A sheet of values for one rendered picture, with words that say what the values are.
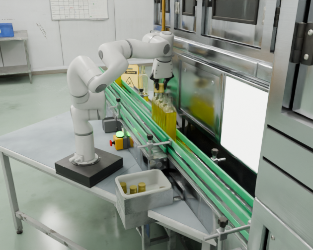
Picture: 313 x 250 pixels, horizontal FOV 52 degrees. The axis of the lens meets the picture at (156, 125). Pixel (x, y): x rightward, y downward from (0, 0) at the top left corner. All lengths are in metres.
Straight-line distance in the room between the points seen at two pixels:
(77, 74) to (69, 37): 5.96
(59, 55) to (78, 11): 1.01
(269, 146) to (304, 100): 0.11
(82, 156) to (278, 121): 1.23
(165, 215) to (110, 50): 0.72
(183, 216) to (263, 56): 0.71
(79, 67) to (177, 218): 0.74
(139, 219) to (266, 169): 0.90
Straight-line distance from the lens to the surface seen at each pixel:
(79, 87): 1.40
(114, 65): 1.30
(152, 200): 1.41
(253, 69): 1.21
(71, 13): 7.29
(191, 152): 1.53
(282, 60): 0.56
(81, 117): 1.58
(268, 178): 0.63
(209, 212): 1.26
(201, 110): 1.57
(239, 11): 1.36
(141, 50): 1.41
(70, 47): 7.37
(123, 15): 7.52
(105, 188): 1.58
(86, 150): 1.65
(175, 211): 1.42
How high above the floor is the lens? 1.62
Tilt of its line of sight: 22 degrees down
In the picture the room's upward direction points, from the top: straight up
